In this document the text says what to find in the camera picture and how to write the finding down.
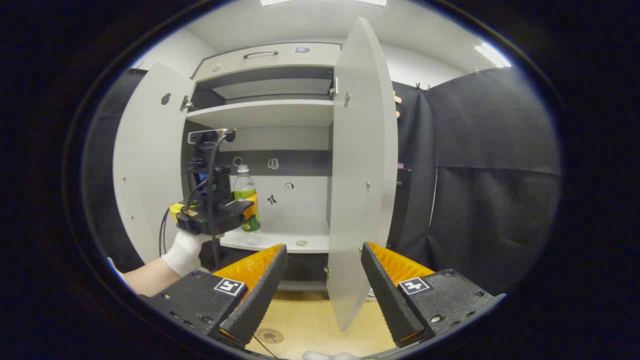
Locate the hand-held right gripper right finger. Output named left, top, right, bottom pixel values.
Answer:
left=361, top=241, right=501, bottom=348

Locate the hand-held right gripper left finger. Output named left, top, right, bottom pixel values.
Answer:
left=150, top=244, right=290, bottom=348

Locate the green label bottle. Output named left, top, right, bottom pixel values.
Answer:
left=233, top=165, right=262, bottom=233

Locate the round brown coaster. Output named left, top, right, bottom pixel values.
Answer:
left=255, top=328, right=285, bottom=345

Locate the white cabinet door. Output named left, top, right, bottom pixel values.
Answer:
left=326, top=17, right=399, bottom=332
left=112, top=62, right=197, bottom=265

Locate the white cabinet shelf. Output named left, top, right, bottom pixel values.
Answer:
left=186, top=99, right=335, bottom=130

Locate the beige cabinet drawer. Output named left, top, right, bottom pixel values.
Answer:
left=192, top=42, right=342, bottom=83

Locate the large ceiling light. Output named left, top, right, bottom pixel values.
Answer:
left=260, top=0, right=388, bottom=8

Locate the narrow ceiling light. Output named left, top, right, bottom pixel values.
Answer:
left=474, top=42, right=512, bottom=68

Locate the black cable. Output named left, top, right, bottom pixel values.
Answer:
left=159, top=129, right=236, bottom=271

